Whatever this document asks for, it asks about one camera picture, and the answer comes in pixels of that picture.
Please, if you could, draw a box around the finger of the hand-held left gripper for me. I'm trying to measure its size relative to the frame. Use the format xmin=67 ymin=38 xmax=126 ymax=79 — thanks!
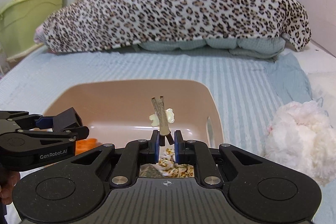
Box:
xmin=0 ymin=107 xmax=83 ymax=133
xmin=16 ymin=126 xmax=90 ymax=141

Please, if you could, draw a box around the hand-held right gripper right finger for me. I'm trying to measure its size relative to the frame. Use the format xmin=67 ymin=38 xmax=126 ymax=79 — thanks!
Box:
xmin=174 ymin=130 xmax=266 ymax=187

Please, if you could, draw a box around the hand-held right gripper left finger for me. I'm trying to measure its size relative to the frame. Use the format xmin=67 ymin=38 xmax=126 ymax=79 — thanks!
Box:
xmin=69 ymin=130 xmax=160 ymax=188

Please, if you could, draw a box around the metal hair clip cream flower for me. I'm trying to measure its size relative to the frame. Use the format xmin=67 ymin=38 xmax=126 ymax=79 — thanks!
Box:
xmin=149 ymin=95 xmax=176 ymax=146

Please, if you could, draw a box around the beige plastic basin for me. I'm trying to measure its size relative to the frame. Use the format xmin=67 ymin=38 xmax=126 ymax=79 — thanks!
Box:
xmin=43 ymin=79 xmax=224 ymax=178

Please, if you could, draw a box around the person's left hand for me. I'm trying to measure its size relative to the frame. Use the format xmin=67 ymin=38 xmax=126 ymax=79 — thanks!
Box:
xmin=0 ymin=170 xmax=21 ymax=214

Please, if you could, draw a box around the orange item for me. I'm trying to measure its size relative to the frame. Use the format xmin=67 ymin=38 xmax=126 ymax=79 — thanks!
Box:
xmin=76 ymin=138 xmax=98 ymax=155

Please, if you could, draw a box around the floral patterned item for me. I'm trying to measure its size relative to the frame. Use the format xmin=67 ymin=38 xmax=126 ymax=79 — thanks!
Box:
xmin=139 ymin=148 xmax=195 ymax=178

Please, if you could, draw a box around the blue striped bed sheet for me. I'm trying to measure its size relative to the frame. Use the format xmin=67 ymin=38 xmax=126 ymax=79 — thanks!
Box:
xmin=0 ymin=43 xmax=336 ymax=224

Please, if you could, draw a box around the green storage drawer unit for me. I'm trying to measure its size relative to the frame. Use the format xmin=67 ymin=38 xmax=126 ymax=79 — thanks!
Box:
xmin=0 ymin=0 xmax=65 ymax=62

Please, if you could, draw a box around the pale green quilt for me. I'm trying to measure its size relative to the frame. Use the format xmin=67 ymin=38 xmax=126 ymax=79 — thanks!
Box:
xmin=131 ymin=36 xmax=286 ymax=61

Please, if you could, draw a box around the white fluffy plush toy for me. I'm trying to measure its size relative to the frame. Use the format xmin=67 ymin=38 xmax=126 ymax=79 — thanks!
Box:
xmin=262 ymin=100 xmax=336 ymax=187

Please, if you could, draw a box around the light blue cloth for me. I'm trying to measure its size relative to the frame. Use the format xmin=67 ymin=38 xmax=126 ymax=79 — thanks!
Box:
xmin=262 ymin=52 xmax=320 ymax=109

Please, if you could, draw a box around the leopard print blanket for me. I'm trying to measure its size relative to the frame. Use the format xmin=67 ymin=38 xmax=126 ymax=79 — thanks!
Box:
xmin=34 ymin=0 xmax=312 ymax=53

